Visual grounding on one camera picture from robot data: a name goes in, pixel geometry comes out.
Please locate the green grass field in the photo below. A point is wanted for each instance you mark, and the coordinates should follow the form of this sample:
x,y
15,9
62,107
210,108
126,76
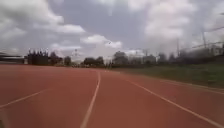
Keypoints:
x,y
186,72

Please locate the white painted lane lines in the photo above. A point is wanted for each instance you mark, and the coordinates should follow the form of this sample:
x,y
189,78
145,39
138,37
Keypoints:
x,y
94,96

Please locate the pole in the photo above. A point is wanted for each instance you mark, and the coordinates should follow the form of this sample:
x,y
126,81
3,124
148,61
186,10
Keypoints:
x,y
204,39

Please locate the low building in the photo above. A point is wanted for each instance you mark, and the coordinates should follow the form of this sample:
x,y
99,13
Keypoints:
x,y
11,59

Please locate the red running track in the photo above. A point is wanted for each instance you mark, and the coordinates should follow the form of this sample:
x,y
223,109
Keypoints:
x,y
126,106

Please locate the row of trees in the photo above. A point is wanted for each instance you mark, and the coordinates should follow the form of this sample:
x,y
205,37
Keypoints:
x,y
90,61

